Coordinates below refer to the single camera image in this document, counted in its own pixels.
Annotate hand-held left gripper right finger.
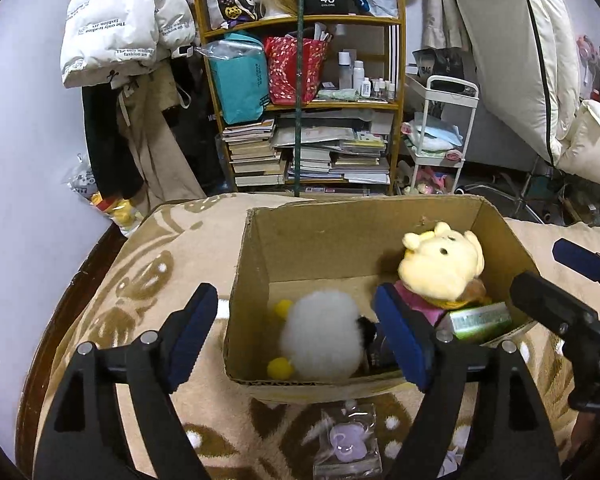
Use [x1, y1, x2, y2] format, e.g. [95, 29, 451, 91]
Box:
[372, 282, 563, 480]

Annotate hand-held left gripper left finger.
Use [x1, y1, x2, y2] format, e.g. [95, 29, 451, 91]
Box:
[32, 282, 219, 480]

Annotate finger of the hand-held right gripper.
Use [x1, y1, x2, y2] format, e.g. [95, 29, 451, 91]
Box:
[510, 271, 600, 341]
[552, 238, 600, 282]

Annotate black drink carton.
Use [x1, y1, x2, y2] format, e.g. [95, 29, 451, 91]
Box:
[365, 322, 403, 371]

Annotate pink plush toy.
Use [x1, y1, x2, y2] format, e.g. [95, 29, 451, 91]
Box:
[392, 280, 451, 328]

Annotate green drink carton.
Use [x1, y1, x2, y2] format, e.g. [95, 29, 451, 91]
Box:
[437, 301, 515, 346]

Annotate yellow plush toy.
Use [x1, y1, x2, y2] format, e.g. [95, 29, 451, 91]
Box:
[397, 221, 486, 306]

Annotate white fluffy plush toy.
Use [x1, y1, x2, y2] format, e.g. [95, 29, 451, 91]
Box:
[266, 290, 368, 381]

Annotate printed cardboard box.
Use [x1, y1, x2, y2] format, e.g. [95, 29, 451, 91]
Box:
[223, 194, 541, 403]

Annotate brown printed blanket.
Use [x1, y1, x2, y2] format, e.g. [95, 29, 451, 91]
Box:
[32, 192, 600, 480]

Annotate cream duvet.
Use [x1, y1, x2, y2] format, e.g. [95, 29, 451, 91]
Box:
[555, 100, 600, 188]

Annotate purple toy in clear packet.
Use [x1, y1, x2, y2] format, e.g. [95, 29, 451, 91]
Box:
[312, 400, 383, 478]

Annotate plastic bag with yellow toys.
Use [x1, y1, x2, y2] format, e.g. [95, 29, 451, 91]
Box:
[62, 155, 146, 236]

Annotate beige coat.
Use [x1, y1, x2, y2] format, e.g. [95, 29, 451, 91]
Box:
[115, 67, 208, 211]

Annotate white trolley cart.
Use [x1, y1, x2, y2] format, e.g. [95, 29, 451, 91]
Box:
[402, 75, 480, 196]

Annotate stack of books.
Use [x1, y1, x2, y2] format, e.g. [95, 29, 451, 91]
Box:
[222, 119, 288, 188]

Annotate dark hanging clothes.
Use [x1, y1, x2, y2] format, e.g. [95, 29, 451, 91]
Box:
[170, 60, 226, 196]

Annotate light blue cloth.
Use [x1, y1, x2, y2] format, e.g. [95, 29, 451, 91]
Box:
[405, 112, 465, 153]

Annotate black hanging garment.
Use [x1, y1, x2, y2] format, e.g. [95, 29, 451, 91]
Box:
[81, 85, 146, 201]

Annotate pile of papers and booklets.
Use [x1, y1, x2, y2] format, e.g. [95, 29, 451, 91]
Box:
[272, 112, 393, 186]

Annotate pink fan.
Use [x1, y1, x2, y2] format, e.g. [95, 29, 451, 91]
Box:
[575, 35, 598, 68]

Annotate cream mattress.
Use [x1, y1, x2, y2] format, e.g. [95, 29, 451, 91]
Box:
[440, 0, 581, 166]

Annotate black printed bag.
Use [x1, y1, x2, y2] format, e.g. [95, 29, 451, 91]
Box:
[412, 47, 468, 81]

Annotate green pole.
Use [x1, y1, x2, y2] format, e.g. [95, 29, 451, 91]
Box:
[295, 0, 308, 198]

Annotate teal paper bag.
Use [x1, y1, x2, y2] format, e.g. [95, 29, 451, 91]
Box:
[207, 32, 271, 126]

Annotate group of cosmetic bottles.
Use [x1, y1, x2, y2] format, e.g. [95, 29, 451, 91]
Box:
[337, 50, 397, 101]

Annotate red patterned bag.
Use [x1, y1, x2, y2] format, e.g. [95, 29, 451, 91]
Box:
[264, 35, 330, 106]

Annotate clear plastic bag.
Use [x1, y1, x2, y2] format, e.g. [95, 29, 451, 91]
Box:
[195, 37, 266, 58]

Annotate wooden shelf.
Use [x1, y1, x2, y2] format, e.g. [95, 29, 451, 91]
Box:
[192, 0, 407, 198]

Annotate white puffer jacket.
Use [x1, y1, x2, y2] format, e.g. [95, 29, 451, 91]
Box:
[60, 0, 206, 88]

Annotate metal folding frame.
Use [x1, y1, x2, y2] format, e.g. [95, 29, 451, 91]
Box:
[455, 160, 600, 226]

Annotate dark wooden bed frame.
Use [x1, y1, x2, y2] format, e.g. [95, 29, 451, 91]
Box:
[15, 220, 131, 476]

